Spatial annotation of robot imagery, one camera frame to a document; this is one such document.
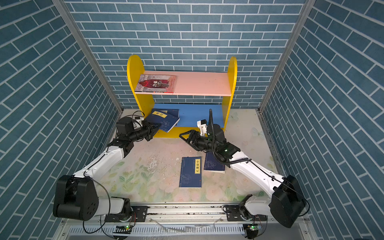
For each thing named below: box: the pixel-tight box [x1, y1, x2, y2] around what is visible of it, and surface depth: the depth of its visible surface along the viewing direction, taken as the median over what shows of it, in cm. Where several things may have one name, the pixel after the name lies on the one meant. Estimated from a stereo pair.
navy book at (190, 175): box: [179, 156, 202, 188], surface depth 88 cm
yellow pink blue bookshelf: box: [127, 54, 238, 138], surface depth 80 cm
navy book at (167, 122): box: [145, 110, 181, 133], surface depth 87 cm
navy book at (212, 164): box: [203, 152, 226, 174], surface depth 91 cm
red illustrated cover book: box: [135, 74, 177, 93], surface depth 77 cm
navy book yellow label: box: [152, 108, 180, 118], surface depth 101 cm
